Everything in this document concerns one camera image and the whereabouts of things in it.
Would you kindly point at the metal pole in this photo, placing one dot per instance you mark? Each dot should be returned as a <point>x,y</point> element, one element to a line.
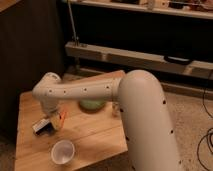
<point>75,37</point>

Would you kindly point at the green ceramic bowl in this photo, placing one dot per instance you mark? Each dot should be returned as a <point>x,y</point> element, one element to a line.
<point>91,105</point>

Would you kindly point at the small white shaker bottle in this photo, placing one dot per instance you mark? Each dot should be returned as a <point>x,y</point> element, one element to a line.
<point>115,109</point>

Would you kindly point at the black handle on beam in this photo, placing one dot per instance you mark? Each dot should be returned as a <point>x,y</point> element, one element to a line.
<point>177,60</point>

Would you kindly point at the upper wooden shelf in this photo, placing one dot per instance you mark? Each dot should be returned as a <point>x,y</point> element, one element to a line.
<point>143,8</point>

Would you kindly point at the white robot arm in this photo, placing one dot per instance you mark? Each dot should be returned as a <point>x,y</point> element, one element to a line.
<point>147,125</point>

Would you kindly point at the black and white box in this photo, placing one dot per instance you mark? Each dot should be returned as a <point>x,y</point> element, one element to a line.
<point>42,126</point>

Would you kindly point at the wooden shelf beam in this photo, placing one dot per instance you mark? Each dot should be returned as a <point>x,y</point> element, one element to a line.
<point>137,59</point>

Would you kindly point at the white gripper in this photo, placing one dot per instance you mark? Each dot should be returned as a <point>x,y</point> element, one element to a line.
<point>50,107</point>

